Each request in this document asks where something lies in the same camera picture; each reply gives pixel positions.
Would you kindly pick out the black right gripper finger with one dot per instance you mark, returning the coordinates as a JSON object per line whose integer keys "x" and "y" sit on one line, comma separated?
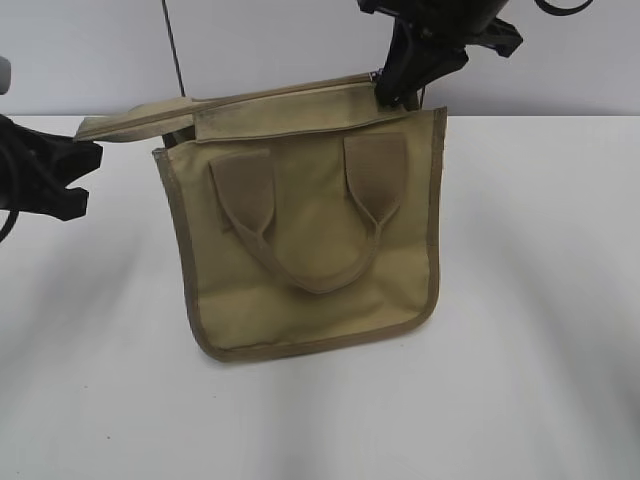
{"x": 405, "y": 39}
{"x": 440, "y": 67}

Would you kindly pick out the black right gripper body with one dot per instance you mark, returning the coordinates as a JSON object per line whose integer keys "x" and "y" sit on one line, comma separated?
{"x": 457, "y": 22}

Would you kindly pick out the yellow canvas tote bag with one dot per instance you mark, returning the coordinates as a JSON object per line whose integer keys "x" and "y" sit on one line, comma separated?
{"x": 306, "y": 217}

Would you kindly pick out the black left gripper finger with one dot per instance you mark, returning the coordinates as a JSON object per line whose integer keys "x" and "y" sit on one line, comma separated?
{"x": 73, "y": 160}
{"x": 63, "y": 204}

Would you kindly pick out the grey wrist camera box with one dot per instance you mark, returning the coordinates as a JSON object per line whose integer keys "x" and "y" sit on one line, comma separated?
{"x": 5, "y": 75}

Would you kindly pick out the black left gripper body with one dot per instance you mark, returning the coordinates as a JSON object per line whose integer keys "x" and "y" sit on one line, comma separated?
{"x": 26, "y": 164}

